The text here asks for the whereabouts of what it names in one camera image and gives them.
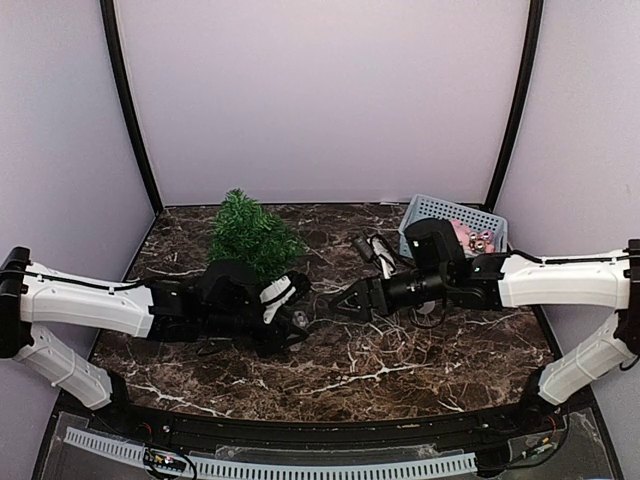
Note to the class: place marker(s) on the black frame post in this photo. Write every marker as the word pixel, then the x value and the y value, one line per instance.
pixel 521 89
pixel 128 109

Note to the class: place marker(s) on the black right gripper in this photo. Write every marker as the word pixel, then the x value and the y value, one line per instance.
pixel 362 289

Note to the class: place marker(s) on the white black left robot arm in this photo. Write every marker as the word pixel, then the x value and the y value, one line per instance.
pixel 226 300

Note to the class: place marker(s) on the pink bow ornaments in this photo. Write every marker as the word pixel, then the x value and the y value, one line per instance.
pixel 473 242

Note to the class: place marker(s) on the black front rail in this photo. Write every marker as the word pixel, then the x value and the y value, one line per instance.
pixel 483 429

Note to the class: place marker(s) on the clear battery box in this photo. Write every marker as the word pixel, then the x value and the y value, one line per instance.
pixel 300 323

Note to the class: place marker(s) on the perforated cable duct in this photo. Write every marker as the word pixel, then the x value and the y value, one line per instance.
pixel 166 464

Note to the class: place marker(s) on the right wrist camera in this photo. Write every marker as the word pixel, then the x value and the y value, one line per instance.
pixel 375 250

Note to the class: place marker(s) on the right black frame post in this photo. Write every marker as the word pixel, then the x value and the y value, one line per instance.
pixel 521 89

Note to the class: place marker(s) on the small green christmas tree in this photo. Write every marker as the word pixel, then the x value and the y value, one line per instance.
pixel 243 231

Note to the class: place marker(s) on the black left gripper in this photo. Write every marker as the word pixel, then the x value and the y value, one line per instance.
pixel 274 342

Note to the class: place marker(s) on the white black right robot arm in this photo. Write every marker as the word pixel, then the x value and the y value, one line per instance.
pixel 510 280

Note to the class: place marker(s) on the left black frame post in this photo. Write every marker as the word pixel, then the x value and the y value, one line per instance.
pixel 128 109

